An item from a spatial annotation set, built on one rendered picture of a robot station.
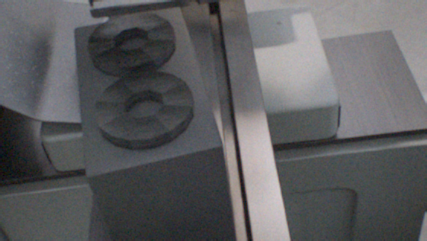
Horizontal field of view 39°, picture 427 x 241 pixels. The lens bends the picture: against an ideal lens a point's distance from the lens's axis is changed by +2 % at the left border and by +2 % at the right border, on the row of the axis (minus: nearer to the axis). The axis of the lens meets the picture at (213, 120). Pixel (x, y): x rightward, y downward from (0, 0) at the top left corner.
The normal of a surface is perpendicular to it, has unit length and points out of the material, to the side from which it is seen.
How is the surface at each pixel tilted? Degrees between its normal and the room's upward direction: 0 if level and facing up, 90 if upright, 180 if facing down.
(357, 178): 90
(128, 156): 0
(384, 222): 90
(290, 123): 90
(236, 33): 0
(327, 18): 0
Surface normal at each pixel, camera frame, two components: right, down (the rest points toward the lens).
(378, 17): -0.11, -0.70
